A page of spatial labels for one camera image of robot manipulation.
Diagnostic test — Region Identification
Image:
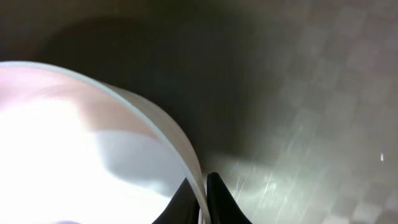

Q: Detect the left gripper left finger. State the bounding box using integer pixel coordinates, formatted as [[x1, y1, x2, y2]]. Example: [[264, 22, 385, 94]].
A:
[[152, 179, 200, 224]]

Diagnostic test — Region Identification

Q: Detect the white bowl with food residue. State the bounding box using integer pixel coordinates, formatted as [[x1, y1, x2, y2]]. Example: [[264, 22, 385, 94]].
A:
[[1, 61, 211, 223]]

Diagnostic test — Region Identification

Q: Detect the brown serving tray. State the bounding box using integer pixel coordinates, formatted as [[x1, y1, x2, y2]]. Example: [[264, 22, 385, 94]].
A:
[[1, 0, 397, 223]]

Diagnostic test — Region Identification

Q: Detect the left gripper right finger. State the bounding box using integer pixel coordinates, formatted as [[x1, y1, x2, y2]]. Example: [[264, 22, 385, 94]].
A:
[[206, 172, 251, 224]]

